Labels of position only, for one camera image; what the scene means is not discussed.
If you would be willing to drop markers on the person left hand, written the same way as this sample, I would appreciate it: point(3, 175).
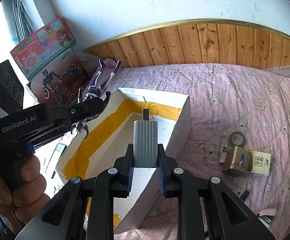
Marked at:
point(26, 201)

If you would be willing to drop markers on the robot toy box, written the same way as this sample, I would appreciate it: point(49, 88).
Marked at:
point(59, 81)

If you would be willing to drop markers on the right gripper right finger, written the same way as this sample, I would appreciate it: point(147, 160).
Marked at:
point(165, 169)

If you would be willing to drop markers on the purple toy figure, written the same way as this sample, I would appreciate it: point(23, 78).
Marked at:
point(83, 126)

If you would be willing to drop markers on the pink bear quilt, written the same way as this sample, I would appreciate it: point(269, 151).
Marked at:
point(231, 103)

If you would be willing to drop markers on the green tape roll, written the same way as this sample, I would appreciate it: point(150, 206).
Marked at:
point(237, 139)

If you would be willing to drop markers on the cream cardboard packet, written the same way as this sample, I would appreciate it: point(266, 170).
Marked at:
point(259, 164)

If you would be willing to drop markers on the purple doll figure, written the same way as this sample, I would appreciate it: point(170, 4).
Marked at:
point(97, 86)

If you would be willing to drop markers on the black marker pen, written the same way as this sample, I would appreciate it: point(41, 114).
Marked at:
point(244, 195)

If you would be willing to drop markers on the gold blue tin box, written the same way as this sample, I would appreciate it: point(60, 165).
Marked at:
point(236, 161)

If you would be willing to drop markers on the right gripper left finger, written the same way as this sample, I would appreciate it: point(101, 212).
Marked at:
point(124, 177)

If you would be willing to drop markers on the colourful toy box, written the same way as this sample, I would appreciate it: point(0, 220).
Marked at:
point(40, 48)

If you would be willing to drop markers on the clear toothpick tube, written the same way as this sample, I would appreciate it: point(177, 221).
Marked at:
point(223, 153)

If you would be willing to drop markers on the white cardboard box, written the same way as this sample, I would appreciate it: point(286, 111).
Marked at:
point(111, 133)

